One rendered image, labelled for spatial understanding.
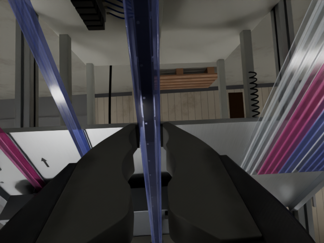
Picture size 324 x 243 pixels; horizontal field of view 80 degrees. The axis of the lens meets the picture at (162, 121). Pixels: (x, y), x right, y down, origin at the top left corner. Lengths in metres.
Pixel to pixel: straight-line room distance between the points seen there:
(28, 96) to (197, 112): 3.76
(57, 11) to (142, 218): 0.59
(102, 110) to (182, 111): 1.75
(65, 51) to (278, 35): 0.68
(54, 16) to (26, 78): 0.21
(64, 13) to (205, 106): 3.74
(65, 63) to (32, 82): 0.17
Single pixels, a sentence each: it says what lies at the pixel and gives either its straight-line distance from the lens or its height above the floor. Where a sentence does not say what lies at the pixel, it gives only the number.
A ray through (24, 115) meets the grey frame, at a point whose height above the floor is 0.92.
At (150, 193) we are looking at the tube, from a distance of 0.19.
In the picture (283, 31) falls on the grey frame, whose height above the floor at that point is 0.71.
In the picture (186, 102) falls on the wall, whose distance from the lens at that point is 4.19.
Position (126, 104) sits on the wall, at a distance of 4.31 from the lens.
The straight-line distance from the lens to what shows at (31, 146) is 0.37.
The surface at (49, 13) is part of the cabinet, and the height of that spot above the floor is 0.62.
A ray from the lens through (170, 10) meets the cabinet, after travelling 0.66.
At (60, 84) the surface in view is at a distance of 0.26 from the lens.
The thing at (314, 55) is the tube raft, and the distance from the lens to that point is 0.29.
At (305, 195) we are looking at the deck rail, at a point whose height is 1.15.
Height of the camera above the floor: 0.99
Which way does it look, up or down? 4 degrees down
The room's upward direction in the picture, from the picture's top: 177 degrees clockwise
